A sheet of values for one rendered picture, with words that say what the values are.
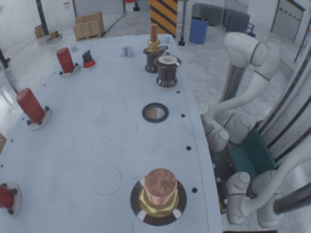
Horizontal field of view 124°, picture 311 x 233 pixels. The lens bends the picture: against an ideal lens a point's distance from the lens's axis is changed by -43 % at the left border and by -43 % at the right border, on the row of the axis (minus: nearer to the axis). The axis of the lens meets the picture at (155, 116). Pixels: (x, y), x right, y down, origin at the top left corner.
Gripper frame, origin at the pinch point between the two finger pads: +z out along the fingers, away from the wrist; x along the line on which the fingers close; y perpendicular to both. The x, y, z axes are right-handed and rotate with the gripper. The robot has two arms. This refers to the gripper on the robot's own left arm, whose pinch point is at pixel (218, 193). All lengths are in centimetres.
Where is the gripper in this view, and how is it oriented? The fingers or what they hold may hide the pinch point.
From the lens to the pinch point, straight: 112.7
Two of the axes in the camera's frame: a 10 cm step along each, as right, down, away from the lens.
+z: 0.0, 6.5, 7.6
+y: -9.8, 1.6, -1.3
